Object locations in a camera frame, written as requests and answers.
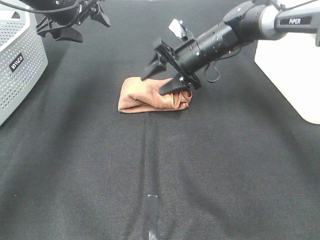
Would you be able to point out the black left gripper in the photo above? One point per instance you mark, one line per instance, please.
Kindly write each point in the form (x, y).
(61, 15)

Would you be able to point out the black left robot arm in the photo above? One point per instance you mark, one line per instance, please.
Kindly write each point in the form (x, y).
(61, 15)

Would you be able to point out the grey perforated plastic basket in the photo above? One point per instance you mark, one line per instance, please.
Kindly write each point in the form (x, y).
(22, 58)

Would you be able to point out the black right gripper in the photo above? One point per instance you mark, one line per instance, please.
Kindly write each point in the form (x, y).
(185, 59)

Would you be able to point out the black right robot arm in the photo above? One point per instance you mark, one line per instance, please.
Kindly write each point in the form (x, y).
(244, 24)

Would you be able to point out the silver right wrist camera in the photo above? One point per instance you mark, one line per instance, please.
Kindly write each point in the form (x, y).
(180, 31)

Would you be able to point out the white plastic storage bin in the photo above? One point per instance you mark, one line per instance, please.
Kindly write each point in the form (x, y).
(292, 64)

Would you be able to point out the brown microfiber towel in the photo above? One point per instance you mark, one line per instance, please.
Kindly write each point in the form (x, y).
(140, 96)

